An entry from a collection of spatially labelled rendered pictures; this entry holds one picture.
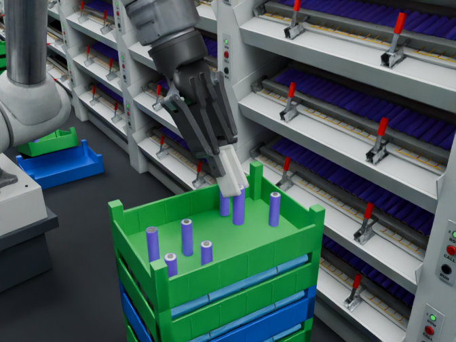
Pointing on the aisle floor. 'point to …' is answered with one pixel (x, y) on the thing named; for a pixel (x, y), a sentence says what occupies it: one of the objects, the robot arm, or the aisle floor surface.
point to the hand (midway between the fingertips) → (228, 170)
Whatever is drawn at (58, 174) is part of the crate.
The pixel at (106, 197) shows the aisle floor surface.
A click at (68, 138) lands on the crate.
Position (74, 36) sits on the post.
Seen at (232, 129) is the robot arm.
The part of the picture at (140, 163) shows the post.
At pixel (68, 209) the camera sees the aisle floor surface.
